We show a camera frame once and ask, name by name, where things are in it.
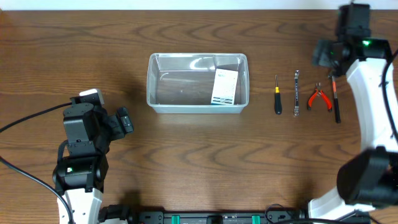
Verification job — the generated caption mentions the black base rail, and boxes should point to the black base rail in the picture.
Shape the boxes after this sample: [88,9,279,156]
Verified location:
[97,205,310,224]

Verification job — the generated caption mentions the white blue cardboard box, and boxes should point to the white blue cardboard box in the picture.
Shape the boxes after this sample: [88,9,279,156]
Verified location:
[211,68,238,105]

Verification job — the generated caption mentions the silver wrench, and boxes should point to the silver wrench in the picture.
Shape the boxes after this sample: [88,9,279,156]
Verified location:
[294,70,300,116]

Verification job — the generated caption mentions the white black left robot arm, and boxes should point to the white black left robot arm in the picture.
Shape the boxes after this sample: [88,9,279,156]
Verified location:
[53,93,134,223]

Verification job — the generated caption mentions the clear plastic container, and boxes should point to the clear plastic container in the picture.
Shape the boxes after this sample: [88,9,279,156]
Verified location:
[147,53,249,114]

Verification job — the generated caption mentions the small black orange hammer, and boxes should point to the small black orange hammer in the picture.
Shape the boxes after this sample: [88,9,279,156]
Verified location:
[329,72,341,124]

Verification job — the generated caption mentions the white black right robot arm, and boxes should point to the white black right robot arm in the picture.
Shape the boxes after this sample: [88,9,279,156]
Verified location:
[308,38,397,221]

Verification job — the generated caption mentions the red handled pliers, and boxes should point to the red handled pliers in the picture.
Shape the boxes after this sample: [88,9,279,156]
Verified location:
[306,82,333,112]

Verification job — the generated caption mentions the black yellow screwdriver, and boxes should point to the black yellow screwdriver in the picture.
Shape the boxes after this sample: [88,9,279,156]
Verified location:
[274,75,282,115]

